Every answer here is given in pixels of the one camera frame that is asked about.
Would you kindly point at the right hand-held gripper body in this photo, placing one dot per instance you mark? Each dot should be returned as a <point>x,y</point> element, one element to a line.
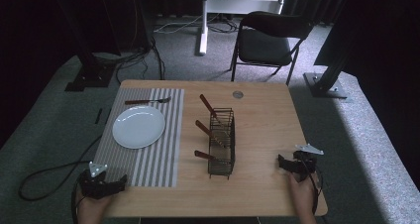
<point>305,161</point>

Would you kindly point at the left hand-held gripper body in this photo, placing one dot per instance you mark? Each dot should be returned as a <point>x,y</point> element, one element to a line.
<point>94,182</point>

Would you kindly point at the person's left hand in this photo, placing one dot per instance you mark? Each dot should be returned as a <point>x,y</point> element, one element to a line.
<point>90,206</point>

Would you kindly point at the person's right hand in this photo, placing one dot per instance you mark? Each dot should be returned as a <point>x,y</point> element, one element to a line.
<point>303,194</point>

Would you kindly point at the white round plate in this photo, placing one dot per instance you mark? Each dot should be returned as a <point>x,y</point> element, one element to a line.
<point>138,127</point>

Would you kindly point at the grey striped placemat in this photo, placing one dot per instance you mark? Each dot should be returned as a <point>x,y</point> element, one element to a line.
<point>171,141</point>

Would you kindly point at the round metal table grommet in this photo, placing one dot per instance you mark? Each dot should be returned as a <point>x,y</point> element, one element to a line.
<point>237,94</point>

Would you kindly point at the black metal stand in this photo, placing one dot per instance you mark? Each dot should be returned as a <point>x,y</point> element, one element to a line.
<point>89,68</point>
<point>330,75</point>

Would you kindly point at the black folding chair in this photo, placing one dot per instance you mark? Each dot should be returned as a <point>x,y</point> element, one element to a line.
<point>267,42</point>

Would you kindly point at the white metal stand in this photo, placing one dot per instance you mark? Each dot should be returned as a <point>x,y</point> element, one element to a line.
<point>206,19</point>

